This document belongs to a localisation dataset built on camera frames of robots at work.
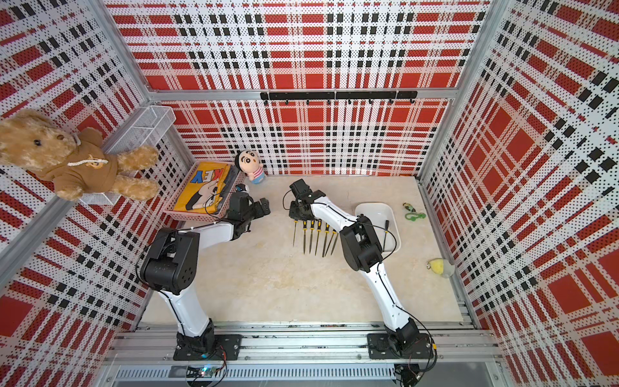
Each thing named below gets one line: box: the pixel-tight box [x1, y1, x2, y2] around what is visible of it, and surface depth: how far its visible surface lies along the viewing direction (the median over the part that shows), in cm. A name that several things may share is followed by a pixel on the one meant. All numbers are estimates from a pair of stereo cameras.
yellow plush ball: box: [429, 258, 445, 276], surface depth 89 cm
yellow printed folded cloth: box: [174, 162, 232, 213], surface depth 109 cm
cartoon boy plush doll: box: [234, 149, 266, 184], surface depth 113 cm
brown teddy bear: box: [0, 108, 159, 201], surface depth 54 cm
